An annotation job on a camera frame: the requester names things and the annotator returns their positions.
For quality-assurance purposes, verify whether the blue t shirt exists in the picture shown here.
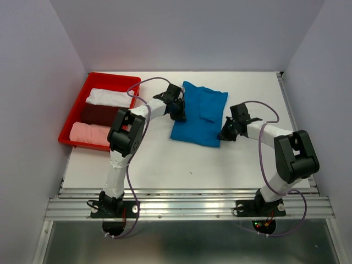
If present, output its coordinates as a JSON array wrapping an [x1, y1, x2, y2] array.
[[170, 81, 228, 148]]

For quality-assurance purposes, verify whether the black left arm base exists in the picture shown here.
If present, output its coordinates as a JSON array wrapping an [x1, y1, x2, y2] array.
[[86, 200, 139, 219]]

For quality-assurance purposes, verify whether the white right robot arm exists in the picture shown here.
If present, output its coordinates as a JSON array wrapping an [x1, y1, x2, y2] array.
[[218, 101, 320, 215]]

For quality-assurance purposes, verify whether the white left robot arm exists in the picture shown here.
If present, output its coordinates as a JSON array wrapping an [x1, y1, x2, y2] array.
[[99, 84, 186, 217]]

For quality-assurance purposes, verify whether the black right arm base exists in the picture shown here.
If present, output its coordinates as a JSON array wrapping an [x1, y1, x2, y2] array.
[[232, 191, 286, 217]]

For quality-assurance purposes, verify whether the white rolled t shirt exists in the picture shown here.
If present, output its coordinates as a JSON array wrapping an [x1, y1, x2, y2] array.
[[85, 88, 133, 108]]

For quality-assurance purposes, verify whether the red plastic tray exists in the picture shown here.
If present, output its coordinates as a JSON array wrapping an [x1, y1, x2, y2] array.
[[58, 72, 141, 152]]

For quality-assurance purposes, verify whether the maroon rolled t shirt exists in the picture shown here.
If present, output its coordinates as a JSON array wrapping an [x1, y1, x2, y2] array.
[[81, 103, 127, 127]]

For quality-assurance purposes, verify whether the pink rolled t shirt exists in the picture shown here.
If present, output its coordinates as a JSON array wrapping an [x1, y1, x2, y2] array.
[[69, 122, 110, 146]]

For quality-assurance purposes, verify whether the aluminium frame rail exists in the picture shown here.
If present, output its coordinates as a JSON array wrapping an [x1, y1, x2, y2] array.
[[45, 188, 335, 221]]

